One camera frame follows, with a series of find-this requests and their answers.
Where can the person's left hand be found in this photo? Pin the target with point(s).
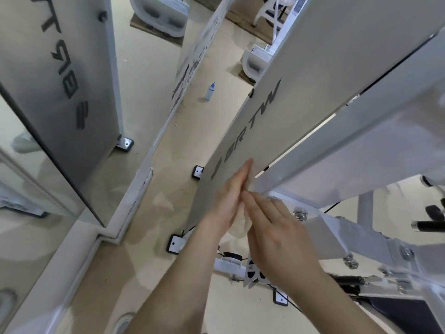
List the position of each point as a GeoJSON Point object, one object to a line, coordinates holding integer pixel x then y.
{"type": "Point", "coordinates": [226, 205]}

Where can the person's right hand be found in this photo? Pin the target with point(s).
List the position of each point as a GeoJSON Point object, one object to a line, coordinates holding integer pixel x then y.
{"type": "Point", "coordinates": [278, 246]}

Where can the white cleaning wipe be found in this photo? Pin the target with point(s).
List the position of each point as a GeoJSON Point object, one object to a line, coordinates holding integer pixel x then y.
{"type": "Point", "coordinates": [243, 226]}

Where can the white gym machine frame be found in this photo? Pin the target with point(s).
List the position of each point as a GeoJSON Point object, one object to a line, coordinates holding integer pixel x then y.
{"type": "Point", "coordinates": [313, 83]}

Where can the person's left forearm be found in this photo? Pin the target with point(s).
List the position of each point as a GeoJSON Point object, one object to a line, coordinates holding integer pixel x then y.
{"type": "Point", "coordinates": [174, 288]}

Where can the person's left sneaker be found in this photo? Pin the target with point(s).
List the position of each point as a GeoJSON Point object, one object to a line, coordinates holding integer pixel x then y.
{"type": "Point", "coordinates": [122, 325]}

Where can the small white blue bottle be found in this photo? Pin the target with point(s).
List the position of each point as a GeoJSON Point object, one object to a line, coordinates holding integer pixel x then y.
{"type": "Point", "coordinates": [210, 92]}

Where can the brown cardboard sheet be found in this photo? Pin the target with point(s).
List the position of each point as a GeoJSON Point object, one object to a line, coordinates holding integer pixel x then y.
{"type": "Point", "coordinates": [243, 75]}

